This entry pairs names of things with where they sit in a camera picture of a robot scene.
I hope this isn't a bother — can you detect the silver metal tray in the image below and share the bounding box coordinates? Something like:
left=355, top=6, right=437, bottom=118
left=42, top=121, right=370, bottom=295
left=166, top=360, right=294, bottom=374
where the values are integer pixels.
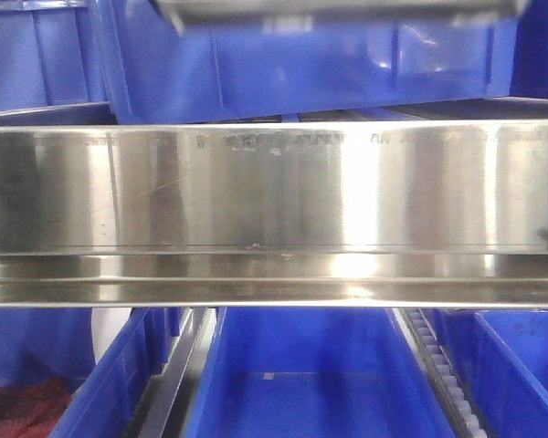
left=152, top=1, right=528, bottom=33

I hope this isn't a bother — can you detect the blue plastic bin centre upper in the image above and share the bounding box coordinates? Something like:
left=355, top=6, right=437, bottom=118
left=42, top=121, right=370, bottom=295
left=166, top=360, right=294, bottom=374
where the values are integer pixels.
left=90, top=1, right=517, bottom=124

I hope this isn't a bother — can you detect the blue bin lower centre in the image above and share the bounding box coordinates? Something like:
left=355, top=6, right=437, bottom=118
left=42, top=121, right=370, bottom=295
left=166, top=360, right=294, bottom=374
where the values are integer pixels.
left=185, top=307, right=453, bottom=437

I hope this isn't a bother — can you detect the stainless steel shelf front rail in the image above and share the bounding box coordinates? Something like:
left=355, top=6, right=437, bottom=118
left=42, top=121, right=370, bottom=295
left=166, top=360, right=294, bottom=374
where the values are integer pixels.
left=0, top=120, right=548, bottom=308

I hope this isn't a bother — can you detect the blue plastic bin right upper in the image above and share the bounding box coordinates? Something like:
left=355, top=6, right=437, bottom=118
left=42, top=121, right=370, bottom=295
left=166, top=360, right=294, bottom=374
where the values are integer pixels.
left=511, top=1, right=548, bottom=99

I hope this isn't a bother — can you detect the lower white roller track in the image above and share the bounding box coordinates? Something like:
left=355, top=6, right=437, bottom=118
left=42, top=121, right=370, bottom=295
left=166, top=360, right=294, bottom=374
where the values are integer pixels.
left=399, top=308, right=488, bottom=438

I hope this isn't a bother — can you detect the blue plastic bin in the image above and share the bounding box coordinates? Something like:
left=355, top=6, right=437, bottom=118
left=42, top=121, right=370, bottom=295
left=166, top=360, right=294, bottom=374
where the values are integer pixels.
left=0, top=1, right=107, bottom=111
left=90, top=1, right=517, bottom=124
left=511, top=1, right=548, bottom=99

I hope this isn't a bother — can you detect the blue bin lower right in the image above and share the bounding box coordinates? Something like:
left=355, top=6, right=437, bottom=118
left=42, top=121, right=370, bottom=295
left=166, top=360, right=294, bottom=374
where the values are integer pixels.
left=427, top=309, right=548, bottom=437

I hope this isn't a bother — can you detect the blue plastic bin left upper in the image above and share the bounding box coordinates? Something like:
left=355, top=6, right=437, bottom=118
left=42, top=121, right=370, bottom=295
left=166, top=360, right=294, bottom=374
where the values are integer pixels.
left=0, top=1, right=107, bottom=111

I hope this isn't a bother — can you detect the red cloth in bin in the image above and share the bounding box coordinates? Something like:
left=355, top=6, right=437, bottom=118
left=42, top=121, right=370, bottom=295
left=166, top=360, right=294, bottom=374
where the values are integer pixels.
left=0, top=378, right=73, bottom=437

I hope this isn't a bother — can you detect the blue bin lower left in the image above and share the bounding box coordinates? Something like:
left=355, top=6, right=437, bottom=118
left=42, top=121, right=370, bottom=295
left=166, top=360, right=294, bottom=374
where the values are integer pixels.
left=0, top=308, right=184, bottom=437

